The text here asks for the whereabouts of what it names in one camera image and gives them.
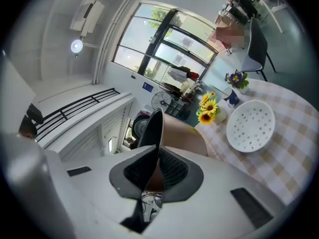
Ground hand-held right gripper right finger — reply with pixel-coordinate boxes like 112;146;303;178
146;146;287;239

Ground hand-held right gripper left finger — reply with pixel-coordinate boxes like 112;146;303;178
44;144;160;239

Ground white perforated steamer tray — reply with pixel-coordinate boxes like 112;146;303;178
226;100;276;153

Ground black mezzanine railing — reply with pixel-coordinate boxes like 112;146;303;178
34;88;121;143

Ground checked tablecloth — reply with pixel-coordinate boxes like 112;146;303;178
194;78;319;206

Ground person's face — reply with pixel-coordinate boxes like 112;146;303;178
18;122;38;140

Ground sunflower bouquet in vase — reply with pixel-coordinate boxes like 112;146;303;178
196;91;227;125

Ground black shelf unit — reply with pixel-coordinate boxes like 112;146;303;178
164;101;192;120

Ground dark blue mug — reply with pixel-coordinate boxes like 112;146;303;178
221;87;240;109

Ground potted purple flowers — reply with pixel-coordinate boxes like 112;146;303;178
225;70;250;95

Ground clothes rack with garments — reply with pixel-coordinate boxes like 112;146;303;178
159;65;207;102

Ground round ceiling light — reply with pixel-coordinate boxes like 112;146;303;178
70;39;83;53

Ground black-framed glass entrance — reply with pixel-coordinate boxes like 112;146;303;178
112;2;220;84

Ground grey chair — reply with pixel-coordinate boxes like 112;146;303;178
240;16;277;82

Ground pink cloth over boxes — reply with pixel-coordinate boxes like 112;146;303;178
214;21;247;49

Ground white ceiling air conditioner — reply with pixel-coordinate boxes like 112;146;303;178
69;0;105;37

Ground black head-worn camera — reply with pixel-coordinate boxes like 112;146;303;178
26;103;44;125

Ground small black pedestal fan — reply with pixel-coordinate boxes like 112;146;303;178
151;91;173;109

